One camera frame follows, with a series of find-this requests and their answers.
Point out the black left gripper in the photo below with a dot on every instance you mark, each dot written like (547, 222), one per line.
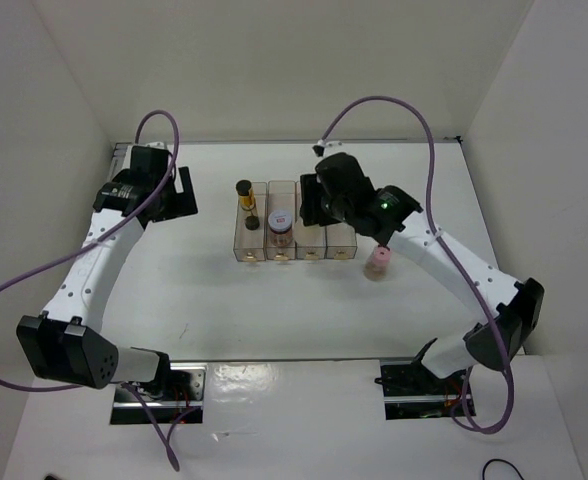
(182, 203)

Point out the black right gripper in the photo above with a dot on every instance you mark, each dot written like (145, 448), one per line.
(311, 187)

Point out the grey-lid red-label spice jar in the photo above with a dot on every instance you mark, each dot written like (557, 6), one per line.
(280, 224)

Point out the tall black-cap gold bottle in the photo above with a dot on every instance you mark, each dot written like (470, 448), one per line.
(247, 202)

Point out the pink-cap spice bottle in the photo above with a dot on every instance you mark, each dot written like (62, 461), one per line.
(376, 266)

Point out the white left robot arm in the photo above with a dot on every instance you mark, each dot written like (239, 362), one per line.
(64, 342)

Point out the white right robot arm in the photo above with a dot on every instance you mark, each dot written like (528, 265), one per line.
(505, 310)

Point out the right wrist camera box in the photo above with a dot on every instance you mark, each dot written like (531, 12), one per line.
(322, 149)

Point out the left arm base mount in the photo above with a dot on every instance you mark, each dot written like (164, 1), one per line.
(180, 400)

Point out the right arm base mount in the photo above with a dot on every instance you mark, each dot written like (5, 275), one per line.
(411, 394)

